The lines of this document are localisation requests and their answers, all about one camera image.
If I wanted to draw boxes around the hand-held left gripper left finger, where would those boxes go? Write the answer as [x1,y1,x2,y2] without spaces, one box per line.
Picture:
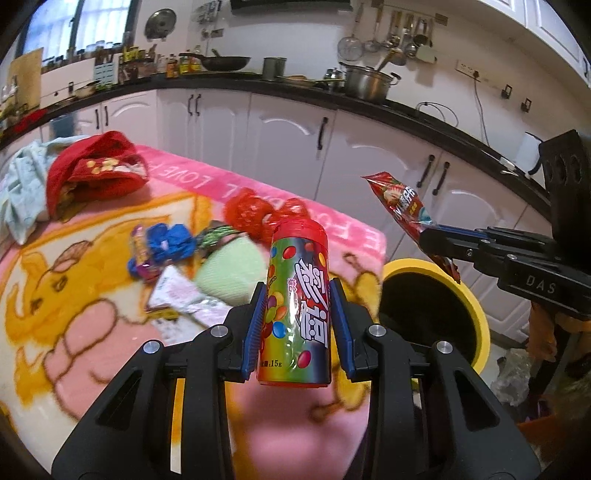
[51,281,271,480]

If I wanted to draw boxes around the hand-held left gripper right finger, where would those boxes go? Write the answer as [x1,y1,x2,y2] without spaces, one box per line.
[330,278,542,480]

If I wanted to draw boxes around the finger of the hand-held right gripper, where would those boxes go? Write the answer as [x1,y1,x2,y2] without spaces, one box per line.
[418,229,482,274]
[431,224,491,241]

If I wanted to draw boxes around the colourful candy tube red cap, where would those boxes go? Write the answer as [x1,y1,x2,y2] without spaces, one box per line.
[256,219,333,387]

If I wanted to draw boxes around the red strawberry snack packet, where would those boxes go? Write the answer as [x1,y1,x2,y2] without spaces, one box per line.
[361,172,462,284]

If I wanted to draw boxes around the pale green cloth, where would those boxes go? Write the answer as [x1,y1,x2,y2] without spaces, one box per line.
[193,234,269,308]

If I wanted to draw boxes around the yellow rimmed black trash bin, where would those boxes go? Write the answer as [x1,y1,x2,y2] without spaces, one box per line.
[376,258,491,416]

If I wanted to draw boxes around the purple candy wrapper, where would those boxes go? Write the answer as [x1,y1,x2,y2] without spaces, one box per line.
[130,226,161,283]

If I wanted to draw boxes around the person's right hand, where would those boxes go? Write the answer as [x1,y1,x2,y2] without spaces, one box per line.
[529,305,560,354]

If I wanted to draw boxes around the silver foil wrapper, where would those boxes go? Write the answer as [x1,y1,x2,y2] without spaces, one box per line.
[185,295,234,329]

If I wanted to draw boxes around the white electric kettle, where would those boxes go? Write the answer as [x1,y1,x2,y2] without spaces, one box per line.
[516,131,542,175]

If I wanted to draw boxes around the white paper packet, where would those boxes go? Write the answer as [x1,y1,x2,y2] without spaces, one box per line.
[147,267,218,324]

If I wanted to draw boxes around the green striped wrapper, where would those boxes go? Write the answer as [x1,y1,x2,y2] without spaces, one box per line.
[194,224,242,254]

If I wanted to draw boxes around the red crumpled wrapper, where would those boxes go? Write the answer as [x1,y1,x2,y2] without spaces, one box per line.
[272,198,311,228]
[225,191,274,244]

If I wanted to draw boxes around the black kitchen countertop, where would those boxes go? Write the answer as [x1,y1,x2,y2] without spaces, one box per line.
[0,71,555,217]

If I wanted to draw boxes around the blue crumpled wrapper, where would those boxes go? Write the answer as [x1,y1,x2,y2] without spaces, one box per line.
[127,223,195,278]

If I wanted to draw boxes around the clear plastic bag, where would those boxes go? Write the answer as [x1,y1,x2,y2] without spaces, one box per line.
[495,347,533,408]

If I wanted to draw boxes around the pink printed cartoon blanket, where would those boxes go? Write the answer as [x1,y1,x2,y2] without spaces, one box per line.
[0,143,387,480]

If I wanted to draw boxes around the large steel pot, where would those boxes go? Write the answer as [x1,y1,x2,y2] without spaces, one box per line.
[339,62,402,103]

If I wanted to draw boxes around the white kitchen cabinet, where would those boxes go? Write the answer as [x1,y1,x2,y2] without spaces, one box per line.
[41,88,552,342]

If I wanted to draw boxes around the small steel pot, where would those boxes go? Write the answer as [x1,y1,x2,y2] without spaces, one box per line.
[316,68,346,91]

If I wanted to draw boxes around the row of hanging metal ladles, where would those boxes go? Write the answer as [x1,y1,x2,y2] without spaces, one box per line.
[365,8,438,65]

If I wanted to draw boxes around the red embroidered cloth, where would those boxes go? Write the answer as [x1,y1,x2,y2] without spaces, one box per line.
[46,130,149,219]

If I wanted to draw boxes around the black wok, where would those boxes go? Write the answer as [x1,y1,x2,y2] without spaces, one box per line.
[179,52,252,73]

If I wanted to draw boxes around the light blue cloth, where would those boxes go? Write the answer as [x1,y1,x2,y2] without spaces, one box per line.
[0,136,88,245]

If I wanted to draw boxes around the row of seasoning bottles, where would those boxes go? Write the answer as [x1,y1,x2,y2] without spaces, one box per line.
[41,39,205,85]

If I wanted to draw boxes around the round metal pot lid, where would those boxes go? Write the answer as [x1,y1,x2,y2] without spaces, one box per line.
[144,8,177,40]

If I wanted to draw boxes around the wooden cutting board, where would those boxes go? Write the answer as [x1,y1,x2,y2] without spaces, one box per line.
[7,47,44,112]

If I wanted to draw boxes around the kitchen window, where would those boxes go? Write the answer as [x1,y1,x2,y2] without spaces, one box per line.
[22,0,140,57]

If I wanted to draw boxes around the looped black cable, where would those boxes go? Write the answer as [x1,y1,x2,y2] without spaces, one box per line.
[414,102,461,126]

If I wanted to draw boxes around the white upper wall cabinet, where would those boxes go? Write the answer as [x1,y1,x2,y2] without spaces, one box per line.
[478,0,591,86]

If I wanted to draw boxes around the hanging wire strainer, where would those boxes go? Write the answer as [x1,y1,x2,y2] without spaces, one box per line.
[338,7,365,64]

